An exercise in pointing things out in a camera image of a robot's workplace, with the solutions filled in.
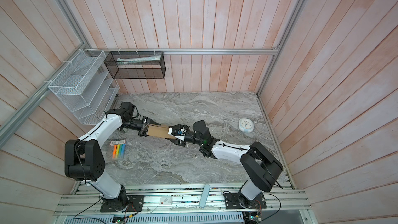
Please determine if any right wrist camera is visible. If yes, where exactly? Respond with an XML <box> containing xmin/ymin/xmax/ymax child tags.
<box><xmin>168</xmin><ymin>128</ymin><xmax>186</xmax><ymax>139</ymax></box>

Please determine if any white wire mesh shelf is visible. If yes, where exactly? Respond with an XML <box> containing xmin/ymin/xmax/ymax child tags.
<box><xmin>49</xmin><ymin>49</ymin><xmax>119</xmax><ymax>125</ymax></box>

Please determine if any paper sheet in basket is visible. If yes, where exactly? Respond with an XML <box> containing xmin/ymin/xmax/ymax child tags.
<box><xmin>117</xmin><ymin>55</ymin><xmax>162</xmax><ymax>66</ymax></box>

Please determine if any aluminium wall frame bar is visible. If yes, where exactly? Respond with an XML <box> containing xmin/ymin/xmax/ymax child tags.
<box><xmin>101</xmin><ymin>48</ymin><xmax>279</xmax><ymax>55</ymax></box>

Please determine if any brown cardboard box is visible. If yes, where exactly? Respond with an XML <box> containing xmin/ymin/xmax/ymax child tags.
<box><xmin>145</xmin><ymin>124</ymin><xmax>176</xmax><ymax>140</ymax></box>

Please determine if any aluminium front rail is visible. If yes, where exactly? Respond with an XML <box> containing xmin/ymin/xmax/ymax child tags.
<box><xmin>54</xmin><ymin>183</ymin><xmax>312</xmax><ymax>216</ymax></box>

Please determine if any white round clock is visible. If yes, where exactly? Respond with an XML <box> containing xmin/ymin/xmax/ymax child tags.
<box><xmin>238</xmin><ymin>118</ymin><xmax>255</xmax><ymax>133</ymax></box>

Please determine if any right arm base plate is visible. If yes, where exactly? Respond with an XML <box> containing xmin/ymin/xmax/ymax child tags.
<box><xmin>222</xmin><ymin>191</ymin><xmax>266</xmax><ymax>209</ymax></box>

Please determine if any coloured marker pack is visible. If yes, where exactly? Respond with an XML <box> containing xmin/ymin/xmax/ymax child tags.
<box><xmin>110</xmin><ymin>139</ymin><xmax>126</xmax><ymax>160</ymax></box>

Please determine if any black mesh basket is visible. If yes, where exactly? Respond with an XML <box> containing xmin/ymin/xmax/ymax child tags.
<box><xmin>104</xmin><ymin>51</ymin><xmax>166</xmax><ymax>79</ymax></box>

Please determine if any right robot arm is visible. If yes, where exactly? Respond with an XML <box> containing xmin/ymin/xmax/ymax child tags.
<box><xmin>168</xmin><ymin>120</ymin><xmax>284</xmax><ymax>201</ymax></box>

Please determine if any white label tag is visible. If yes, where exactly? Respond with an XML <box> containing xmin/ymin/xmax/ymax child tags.
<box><xmin>159</xmin><ymin>197</ymin><xmax>173</xmax><ymax>205</ymax></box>

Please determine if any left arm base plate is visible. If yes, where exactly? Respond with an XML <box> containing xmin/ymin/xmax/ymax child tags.
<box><xmin>100</xmin><ymin>195</ymin><xmax>145</xmax><ymax>213</ymax></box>

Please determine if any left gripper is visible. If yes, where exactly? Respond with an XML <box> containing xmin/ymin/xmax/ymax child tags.
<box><xmin>120</xmin><ymin>116</ymin><xmax>162</xmax><ymax>137</ymax></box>

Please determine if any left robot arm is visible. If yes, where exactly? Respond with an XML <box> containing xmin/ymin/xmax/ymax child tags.
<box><xmin>64</xmin><ymin>102</ymin><xmax>159</xmax><ymax>202</ymax></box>

